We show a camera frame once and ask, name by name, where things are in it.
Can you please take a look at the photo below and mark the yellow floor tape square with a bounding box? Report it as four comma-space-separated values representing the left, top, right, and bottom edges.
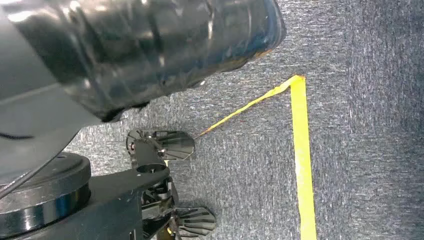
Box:
197, 74, 318, 240

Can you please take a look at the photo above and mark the black robot right foot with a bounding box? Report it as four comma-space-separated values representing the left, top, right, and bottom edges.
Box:
170, 205, 217, 239

